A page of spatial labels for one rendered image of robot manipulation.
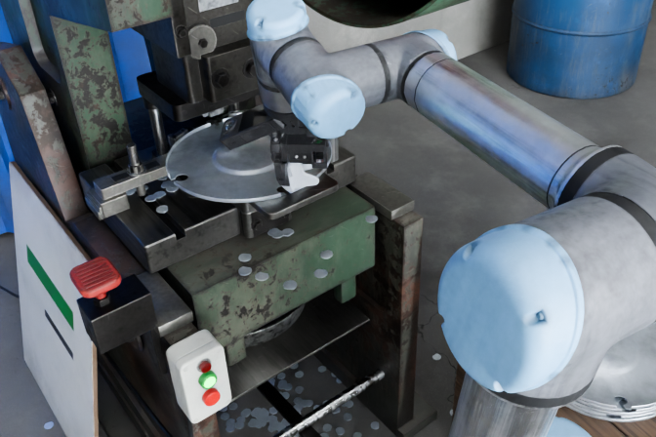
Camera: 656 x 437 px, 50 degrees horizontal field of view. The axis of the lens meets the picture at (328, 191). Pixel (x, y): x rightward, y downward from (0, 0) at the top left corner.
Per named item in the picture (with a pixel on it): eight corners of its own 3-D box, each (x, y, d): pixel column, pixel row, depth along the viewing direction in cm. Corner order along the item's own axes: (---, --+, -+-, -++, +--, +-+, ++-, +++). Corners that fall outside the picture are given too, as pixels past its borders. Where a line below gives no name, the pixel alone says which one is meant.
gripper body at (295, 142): (327, 173, 103) (321, 117, 94) (269, 172, 104) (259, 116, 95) (331, 135, 108) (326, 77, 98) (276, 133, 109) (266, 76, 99)
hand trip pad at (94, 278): (133, 314, 105) (123, 275, 100) (95, 333, 102) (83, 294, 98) (114, 290, 109) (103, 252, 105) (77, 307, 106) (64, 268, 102)
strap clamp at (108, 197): (185, 185, 130) (178, 138, 124) (100, 220, 122) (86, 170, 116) (171, 173, 134) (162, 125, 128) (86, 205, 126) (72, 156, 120)
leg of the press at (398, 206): (436, 418, 170) (464, 76, 120) (401, 444, 164) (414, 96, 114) (238, 240, 232) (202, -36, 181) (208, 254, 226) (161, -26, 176)
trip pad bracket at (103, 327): (172, 376, 116) (150, 287, 105) (116, 406, 111) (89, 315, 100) (155, 354, 120) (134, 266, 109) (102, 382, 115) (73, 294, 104)
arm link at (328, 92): (398, 76, 80) (351, 23, 86) (311, 100, 76) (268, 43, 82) (388, 127, 86) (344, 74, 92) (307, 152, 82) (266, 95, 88)
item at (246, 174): (143, 145, 128) (143, 141, 127) (283, 104, 140) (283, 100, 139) (205, 224, 107) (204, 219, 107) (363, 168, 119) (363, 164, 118)
